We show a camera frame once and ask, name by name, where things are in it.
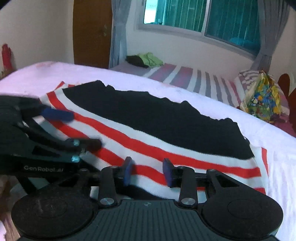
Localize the black cloth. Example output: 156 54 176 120
126 55 149 68

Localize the grey curtain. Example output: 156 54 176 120
251 0 290 73
109 0 132 68

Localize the red water bottle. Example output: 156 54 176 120
1 44 14 73

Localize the red white scalloped headboard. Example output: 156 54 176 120
278 73 295 137

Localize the grey left curtain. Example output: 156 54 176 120
109 0 132 68

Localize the striped black red white sweater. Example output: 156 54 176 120
40 81 268 199

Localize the green cloth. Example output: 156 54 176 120
138 52 164 68

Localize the striped pillow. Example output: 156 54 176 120
233 70 290 116

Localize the window with green curtain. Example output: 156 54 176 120
138 0 260 57

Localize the floral pink bed sheet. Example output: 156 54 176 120
1 62 295 240

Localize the brown wooden door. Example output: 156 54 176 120
73 0 112 69

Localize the colourful floral bag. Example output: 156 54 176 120
239 71 281 123

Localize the grey right curtain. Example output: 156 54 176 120
251 0 290 73

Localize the striped purple grey mattress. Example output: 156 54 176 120
109 61 296 135

